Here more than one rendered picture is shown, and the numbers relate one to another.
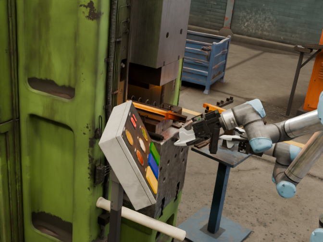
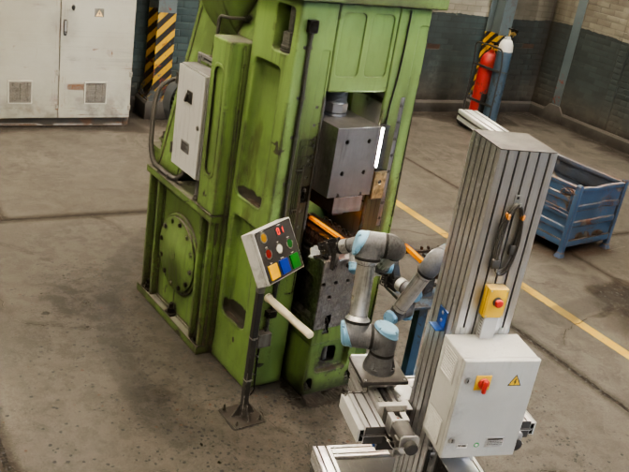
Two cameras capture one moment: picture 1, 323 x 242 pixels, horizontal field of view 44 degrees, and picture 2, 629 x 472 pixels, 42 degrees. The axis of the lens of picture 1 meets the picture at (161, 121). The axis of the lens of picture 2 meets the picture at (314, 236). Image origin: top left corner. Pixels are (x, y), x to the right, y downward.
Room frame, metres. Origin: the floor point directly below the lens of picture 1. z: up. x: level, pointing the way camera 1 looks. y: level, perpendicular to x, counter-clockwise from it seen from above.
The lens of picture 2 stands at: (-2.04, -1.87, 2.81)
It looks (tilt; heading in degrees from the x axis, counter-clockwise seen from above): 23 degrees down; 27
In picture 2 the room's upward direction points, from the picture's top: 9 degrees clockwise
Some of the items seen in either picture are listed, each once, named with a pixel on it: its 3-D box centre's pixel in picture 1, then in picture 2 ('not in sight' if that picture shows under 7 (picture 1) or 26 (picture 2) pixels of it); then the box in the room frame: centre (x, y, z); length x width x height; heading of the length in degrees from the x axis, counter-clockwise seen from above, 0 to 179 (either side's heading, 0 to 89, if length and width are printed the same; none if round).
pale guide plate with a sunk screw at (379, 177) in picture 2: not in sight; (377, 184); (2.20, -0.03, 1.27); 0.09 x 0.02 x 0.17; 155
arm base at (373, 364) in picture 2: not in sight; (380, 359); (1.09, -0.70, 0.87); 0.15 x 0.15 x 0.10
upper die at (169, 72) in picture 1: (132, 63); (326, 190); (1.95, 0.17, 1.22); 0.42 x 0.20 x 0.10; 65
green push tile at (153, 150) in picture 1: (154, 154); (294, 260); (1.42, 0.02, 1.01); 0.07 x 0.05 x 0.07; 0
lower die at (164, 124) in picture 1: (129, 113); (318, 232); (1.95, 0.17, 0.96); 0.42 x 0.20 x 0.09; 65
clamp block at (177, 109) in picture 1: (169, 112); not in sight; (2.05, -0.04, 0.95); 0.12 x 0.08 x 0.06; 65
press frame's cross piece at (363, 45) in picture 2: not in sight; (341, 39); (2.05, 0.29, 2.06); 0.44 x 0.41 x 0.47; 65
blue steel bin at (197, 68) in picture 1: (182, 56); (547, 196); (5.96, -0.22, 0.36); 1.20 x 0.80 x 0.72; 67
